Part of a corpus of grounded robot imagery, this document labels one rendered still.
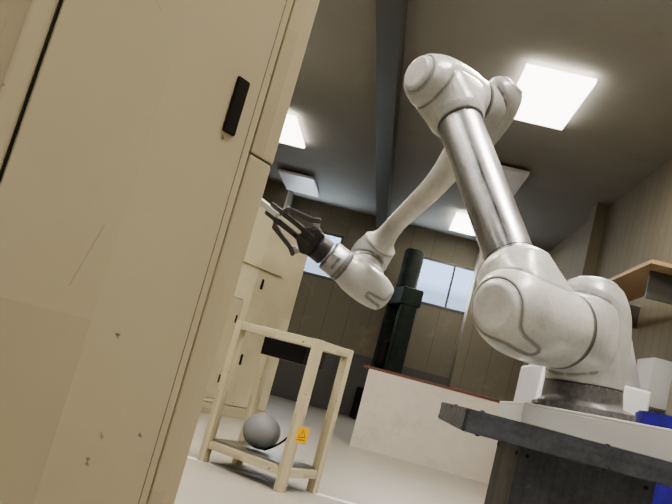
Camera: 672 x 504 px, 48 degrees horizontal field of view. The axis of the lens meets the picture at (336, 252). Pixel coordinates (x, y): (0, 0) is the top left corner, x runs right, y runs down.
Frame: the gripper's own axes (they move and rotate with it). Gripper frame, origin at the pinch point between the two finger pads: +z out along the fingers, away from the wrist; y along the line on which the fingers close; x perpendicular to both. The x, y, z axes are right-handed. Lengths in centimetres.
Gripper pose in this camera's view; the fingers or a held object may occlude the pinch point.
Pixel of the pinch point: (268, 207)
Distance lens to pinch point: 205.5
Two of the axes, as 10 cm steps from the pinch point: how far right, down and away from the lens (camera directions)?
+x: 0.1, -1.9, 9.8
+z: -7.8, -6.2, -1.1
